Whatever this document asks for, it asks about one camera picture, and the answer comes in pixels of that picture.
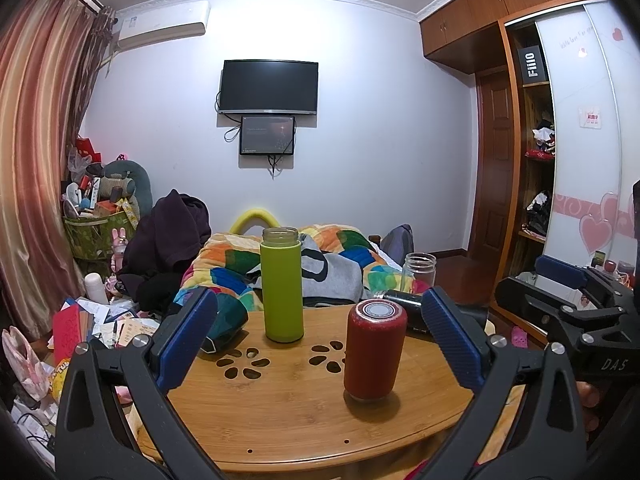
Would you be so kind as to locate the person's right hand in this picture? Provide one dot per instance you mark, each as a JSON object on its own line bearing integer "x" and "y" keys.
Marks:
{"x": 588, "y": 407}

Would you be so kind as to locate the grey backpack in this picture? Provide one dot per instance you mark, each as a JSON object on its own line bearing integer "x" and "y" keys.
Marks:
{"x": 397, "y": 245}

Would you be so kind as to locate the small wall monitor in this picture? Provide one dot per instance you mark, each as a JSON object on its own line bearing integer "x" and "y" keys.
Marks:
{"x": 266, "y": 135}

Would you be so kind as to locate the clear glass jar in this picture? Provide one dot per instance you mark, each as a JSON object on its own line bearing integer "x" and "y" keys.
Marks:
{"x": 419, "y": 272}

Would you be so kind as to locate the pink bunny toy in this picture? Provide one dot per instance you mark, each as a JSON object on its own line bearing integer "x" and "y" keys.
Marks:
{"x": 119, "y": 252}

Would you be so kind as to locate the grey garment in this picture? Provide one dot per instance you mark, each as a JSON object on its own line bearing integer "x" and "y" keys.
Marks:
{"x": 332, "y": 275}

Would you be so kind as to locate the dark clothes pile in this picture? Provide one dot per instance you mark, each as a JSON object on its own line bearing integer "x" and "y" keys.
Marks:
{"x": 167, "y": 240}

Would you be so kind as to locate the brown wooden door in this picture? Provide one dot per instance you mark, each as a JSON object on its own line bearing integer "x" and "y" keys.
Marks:
{"x": 494, "y": 165}

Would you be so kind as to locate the grey plush toy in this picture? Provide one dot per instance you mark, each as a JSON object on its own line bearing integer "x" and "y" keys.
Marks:
{"x": 132, "y": 177}

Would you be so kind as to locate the white air conditioner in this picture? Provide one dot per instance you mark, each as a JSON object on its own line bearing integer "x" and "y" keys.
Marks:
{"x": 162, "y": 25}

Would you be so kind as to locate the striped curtain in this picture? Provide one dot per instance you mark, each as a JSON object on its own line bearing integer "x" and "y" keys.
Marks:
{"x": 35, "y": 170}

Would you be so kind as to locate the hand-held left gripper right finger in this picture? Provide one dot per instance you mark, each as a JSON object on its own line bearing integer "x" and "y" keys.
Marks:
{"x": 451, "y": 341}

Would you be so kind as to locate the red cup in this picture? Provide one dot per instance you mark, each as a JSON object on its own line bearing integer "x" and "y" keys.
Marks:
{"x": 374, "y": 355}

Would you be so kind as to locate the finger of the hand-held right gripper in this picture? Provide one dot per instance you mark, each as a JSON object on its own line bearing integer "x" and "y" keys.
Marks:
{"x": 560, "y": 269}
{"x": 525, "y": 301}

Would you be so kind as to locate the pink bag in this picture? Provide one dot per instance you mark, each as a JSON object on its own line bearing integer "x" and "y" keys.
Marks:
{"x": 25, "y": 365}

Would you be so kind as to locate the white paper note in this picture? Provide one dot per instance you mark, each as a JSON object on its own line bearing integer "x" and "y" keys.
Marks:
{"x": 591, "y": 117}

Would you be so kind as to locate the black box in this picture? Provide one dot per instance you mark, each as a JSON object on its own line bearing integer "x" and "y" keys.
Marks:
{"x": 532, "y": 65}

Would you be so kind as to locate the colourful patchwork blanket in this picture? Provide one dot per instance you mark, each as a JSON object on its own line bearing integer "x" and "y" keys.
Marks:
{"x": 230, "y": 272}

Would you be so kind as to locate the red paper bag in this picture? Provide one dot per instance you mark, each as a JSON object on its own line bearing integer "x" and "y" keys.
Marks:
{"x": 86, "y": 152}

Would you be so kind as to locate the small bamboo table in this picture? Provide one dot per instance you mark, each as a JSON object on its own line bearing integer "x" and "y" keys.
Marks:
{"x": 280, "y": 410}

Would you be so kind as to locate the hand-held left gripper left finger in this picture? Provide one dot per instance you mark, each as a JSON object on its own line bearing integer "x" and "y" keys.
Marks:
{"x": 186, "y": 336}

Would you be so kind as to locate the green storage basket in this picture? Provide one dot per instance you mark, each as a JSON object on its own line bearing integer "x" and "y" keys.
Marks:
{"x": 97, "y": 235}

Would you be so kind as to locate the red book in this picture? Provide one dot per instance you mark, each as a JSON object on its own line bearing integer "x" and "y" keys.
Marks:
{"x": 67, "y": 335}

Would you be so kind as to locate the green cup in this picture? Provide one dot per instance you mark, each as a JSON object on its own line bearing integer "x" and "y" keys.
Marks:
{"x": 282, "y": 290}

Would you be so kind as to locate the wooden wardrobe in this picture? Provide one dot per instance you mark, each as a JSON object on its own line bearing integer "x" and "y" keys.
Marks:
{"x": 565, "y": 110}

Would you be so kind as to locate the white bottle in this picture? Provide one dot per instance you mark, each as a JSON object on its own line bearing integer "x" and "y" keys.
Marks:
{"x": 96, "y": 290}

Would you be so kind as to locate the wall television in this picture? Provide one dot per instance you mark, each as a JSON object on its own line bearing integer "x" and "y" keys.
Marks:
{"x": 269, "y": 86}

